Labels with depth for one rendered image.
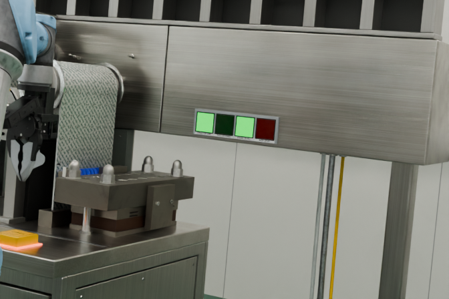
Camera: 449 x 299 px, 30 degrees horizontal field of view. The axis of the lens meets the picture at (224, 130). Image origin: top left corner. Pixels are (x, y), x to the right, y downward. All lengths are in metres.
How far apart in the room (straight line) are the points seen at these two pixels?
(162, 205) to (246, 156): 2.68
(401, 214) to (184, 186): 0.58
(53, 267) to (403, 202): 0.93
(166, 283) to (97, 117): 0.47
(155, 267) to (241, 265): 2.79
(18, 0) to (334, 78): 0.98
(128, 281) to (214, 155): 2.94
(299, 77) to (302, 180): 2.56
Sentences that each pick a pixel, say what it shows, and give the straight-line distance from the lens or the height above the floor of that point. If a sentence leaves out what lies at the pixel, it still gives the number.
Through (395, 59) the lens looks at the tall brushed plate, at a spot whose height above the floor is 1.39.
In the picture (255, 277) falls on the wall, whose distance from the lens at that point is 4.85.
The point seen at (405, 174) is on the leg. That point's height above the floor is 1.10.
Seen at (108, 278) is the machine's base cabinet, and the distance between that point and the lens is 1.94.
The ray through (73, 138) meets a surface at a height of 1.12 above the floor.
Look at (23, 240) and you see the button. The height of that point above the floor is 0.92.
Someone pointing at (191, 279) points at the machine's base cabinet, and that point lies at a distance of 2.28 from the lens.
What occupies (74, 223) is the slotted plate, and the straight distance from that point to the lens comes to 2.13.
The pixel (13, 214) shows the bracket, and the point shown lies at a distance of 2.17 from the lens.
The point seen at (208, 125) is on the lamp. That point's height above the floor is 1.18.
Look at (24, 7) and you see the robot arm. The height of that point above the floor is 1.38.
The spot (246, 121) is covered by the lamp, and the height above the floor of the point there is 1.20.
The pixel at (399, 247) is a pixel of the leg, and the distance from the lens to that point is 2.24.
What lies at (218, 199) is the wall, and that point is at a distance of 4.91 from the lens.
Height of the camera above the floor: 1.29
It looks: 3 degrees down
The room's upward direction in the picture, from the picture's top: 5 degrees clockwise
